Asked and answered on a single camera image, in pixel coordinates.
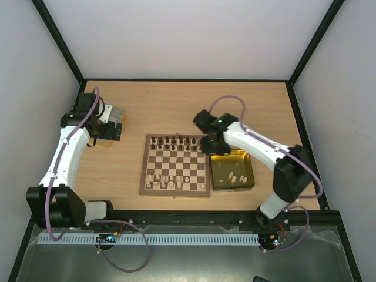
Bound gold interior green tin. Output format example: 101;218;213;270
210;149;255;192

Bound wooden chess board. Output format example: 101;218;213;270
139;134;211;198

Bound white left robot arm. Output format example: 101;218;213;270
26;105;123;228

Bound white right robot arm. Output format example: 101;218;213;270
193;110;313;230

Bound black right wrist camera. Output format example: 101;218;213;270
193;109;217;134

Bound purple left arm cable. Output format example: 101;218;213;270
45;86;150;271

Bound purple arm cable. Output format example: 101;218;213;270
210;95;324;253
45;86;150;271

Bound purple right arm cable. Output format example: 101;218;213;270
210;95;324;253

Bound black enclosure frame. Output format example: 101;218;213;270
6;0;362;282

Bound black mounting rail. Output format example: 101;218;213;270
93;207;344;234

